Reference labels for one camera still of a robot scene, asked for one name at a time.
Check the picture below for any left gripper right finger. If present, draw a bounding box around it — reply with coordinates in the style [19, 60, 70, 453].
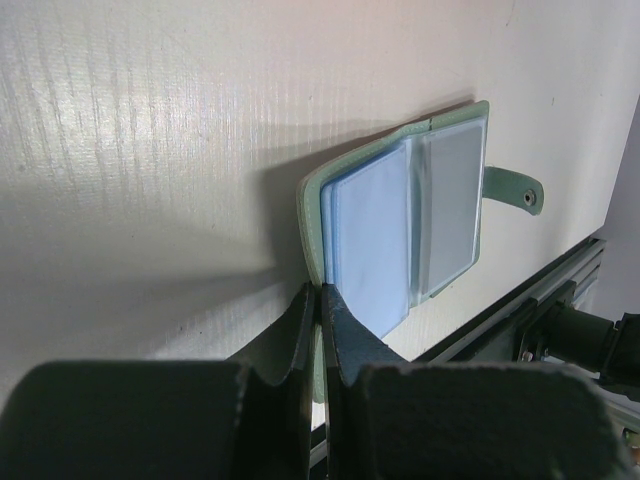
[321, 285, 625, 479]

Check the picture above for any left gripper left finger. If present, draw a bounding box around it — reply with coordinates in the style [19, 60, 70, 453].
[1, 284, 316, 479]

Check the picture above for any green leather card holder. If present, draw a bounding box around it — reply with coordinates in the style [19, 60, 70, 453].
[297, 99, 545, 341]

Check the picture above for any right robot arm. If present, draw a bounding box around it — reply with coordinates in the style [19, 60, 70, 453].
[513, 282, 639, 401]

